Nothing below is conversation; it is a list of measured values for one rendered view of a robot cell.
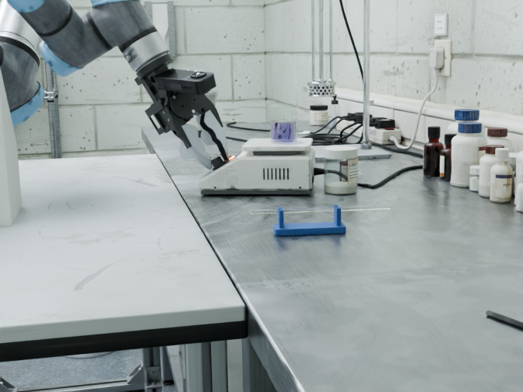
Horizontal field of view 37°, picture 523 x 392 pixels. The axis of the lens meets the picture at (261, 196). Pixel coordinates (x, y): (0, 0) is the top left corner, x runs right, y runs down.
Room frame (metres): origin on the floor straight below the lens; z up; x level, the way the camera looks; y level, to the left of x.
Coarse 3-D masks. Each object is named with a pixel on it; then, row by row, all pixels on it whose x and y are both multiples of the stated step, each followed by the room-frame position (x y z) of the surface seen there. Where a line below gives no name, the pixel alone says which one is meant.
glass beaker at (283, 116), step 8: (272, 104) 1.37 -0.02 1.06; (280, 104) 1.36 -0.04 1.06; (288, 104) 1.37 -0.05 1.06; (296, 104) 1.38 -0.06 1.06; (272, 112) 1.37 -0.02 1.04; (280, 112) 1.37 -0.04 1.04; (288, 112) 1.37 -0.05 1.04; (296, 112) 1.38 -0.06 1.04; (272, 120) 1.37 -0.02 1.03; (280, 120) 1.37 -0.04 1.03; (288, 120) 1.37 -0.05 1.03; (296, 120) 1.38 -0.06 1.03; (272, 128) 1.38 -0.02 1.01; (280, 128) 1.37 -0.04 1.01; (288, 128) 1.37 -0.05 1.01; (296, 128) 1.38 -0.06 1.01; (272, 136) 1.38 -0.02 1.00; (280, 136) 1.37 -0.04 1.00; (288, 136) 1.37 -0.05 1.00; (296, 136) 1.38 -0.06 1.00
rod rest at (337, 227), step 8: (280, 208) 1.06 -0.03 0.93; (336, 208) 1.05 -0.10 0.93; (280, 216) 1.05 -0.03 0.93; (336, 216) 1.05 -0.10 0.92; (280, 224) 1.05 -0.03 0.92; (288, 224) 1.07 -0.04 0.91; (296, 224) 1.07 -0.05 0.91; (304, 224) 1.07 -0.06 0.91; (312, 224) 1.07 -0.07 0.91; (320, 224) 1.07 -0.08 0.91; (328, 224) 1.06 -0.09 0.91; (336, 224) 1.05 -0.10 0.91; (280, 232) 1.04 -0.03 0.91; (288, 232) 1.04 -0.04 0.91; (296, 232) 1.04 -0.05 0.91; (304, 232) 1.04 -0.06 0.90; (312, 232) 1.04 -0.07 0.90; (320, 232) 1.05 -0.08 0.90; (328, 232) 1.05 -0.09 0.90; (336, 232) 1.05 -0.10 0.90; (344, 232) 1.05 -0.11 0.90
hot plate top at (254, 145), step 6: (252, 138) 1.46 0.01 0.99; (258, 138) 1.45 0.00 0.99; (264, 138) 1.45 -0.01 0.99; (300, 138) 1.44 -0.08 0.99; (306, 138) 1.44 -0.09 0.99; (312, 138) 1.44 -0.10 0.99; (246, 144) 1.37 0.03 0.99; (252, 144) 1.37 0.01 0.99; (258, 144) 1.37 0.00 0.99; (264, 144) 1.37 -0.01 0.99; (270, 144) 1.37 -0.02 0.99; (276, 144) 1.36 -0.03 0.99; (282, 144) 1.36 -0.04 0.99; (288, 144) 1.36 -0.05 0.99; (294, 144) 1.36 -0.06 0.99; (300, 144) 1.36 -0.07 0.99; (306, 144) 1.36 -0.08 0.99; (246, 150) 1.34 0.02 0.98; (252, 150) 1.34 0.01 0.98; (258, 150) 1.34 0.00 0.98; (264, 150) 1.34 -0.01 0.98; (270, 150) 1.34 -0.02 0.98; (276, 150) 1.34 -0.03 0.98; (282, 150) 1.34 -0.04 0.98; (288, 150) 1.34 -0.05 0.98; (294, 150) 1.33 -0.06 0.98; (300, 150) 1.33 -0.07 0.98; (306, 150) 1.33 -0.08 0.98
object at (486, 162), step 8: (488, 152) 1.29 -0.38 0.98; (480, 160) 1.29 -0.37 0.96; (488, 160) 1.28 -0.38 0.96; (480, 168) 1.29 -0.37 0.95; (488, 168) 1.28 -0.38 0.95; (480, 176) 1.29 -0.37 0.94; (488, 176) 1.28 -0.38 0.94; (480, 184) 1.29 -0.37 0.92; (488, 184) 1.28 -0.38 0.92; (480, 192) 1.29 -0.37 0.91; (488, 192) 1.28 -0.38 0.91
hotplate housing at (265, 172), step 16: (240, 160) 1.34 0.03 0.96; (256, 160) 1.34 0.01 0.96; (272, 160) 1.33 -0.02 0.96; (288, 160) 1.33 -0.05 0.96; (304, 160) 1.33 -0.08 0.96; (208, 176) 1.35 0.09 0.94; (224, 176) 1.34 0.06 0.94; (240, 176) 1.34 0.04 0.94; (256, 176) 1.34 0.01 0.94; (272, 176) 1.33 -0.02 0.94; (288, 176) 1.33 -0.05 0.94; (304, 176) 1.33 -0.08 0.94; (208, 192) 1.35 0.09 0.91; (224, 192) 1.35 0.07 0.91; (240, 192) 1.34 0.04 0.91; (256, 192) 1.34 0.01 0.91; (272, 192) 1.34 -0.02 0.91; (288, 192) 1.33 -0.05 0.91; (304, 192) 1.33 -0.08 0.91
